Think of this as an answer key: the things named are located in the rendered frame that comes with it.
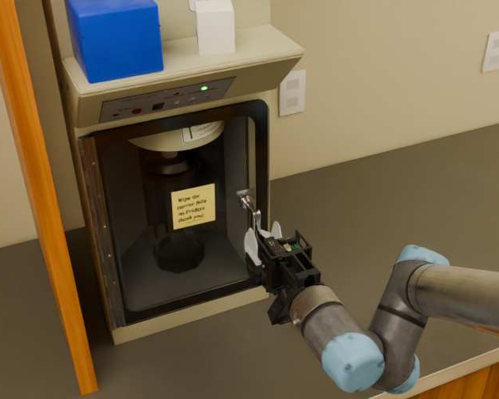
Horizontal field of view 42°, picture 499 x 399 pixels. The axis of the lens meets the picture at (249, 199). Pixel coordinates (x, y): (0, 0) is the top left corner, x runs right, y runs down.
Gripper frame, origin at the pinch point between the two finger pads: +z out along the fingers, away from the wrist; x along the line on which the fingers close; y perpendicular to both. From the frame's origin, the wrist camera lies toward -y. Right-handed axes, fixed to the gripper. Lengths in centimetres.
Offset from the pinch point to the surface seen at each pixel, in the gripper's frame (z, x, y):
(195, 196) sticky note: 4.4, 9.3, 9.0
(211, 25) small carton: -2.4, 7.4, 40.5
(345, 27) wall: 49, -45, 16
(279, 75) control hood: -1.3, -3.4, 30.9
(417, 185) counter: 28, -57, -20
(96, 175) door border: 4.4, 24.9, 17.3
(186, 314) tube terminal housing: 5.6, 12.3, -18.3
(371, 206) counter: 25, -42, -21
